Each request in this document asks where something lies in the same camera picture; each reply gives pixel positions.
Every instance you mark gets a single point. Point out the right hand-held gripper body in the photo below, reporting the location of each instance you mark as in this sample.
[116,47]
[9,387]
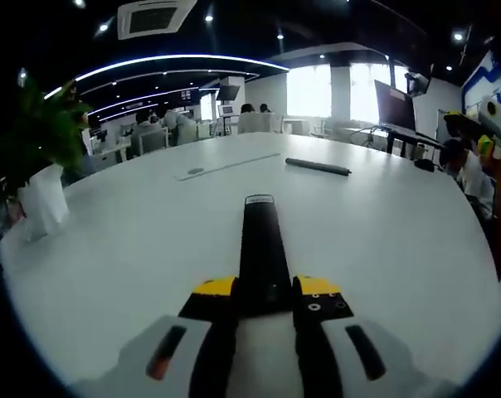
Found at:
[496,118]

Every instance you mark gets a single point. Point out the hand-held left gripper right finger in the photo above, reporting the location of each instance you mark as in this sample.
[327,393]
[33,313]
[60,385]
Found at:
[337,356]

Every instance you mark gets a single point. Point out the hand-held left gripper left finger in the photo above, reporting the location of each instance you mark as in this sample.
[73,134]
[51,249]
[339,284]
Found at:
[180,356]

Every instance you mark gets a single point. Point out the black remote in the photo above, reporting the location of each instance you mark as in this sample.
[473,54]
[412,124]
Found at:
[261,248]

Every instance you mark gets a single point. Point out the grey laser pointer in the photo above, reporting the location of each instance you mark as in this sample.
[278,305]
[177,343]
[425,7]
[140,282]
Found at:
[317,167]

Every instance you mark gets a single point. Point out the dark rounded object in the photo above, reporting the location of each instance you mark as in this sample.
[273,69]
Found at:
[424,163]

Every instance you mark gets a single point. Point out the ceiling-hung small monitor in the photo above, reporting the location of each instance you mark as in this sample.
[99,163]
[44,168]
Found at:
[417,82]

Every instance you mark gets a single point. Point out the black-legged desk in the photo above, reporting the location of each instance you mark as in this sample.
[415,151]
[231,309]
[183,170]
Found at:
[400,139]

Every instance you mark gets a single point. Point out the large dark display screen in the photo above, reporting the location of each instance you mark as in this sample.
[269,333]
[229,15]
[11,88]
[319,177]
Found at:
[395,108]

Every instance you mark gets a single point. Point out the white plant pot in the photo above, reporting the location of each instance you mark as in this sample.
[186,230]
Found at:
[43,203]

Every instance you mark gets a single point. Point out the white office chair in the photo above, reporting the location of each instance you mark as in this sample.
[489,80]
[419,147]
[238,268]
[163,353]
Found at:
[151,143]

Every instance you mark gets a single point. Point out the black angled monitor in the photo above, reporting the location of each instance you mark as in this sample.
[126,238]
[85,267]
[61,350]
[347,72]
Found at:
[228,92]

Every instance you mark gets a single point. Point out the small white monitor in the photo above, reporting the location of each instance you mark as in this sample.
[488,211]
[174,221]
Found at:
[226,110]

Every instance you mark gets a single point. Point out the green leafy plant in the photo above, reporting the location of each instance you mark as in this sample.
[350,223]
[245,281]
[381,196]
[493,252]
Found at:
[39,132]

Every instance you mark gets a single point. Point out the curved ceiling light strip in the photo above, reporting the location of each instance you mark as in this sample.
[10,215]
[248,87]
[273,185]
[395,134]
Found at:
[192,56]

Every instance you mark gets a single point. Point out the ceiling air conditioner vent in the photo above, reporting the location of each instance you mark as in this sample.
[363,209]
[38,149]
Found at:
[155,18]

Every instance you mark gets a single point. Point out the blue white wall display board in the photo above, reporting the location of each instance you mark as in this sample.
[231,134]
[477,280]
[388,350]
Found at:
[478,89]

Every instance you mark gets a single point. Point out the dark wall screen array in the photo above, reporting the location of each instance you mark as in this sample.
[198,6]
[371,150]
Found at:
[186,95]

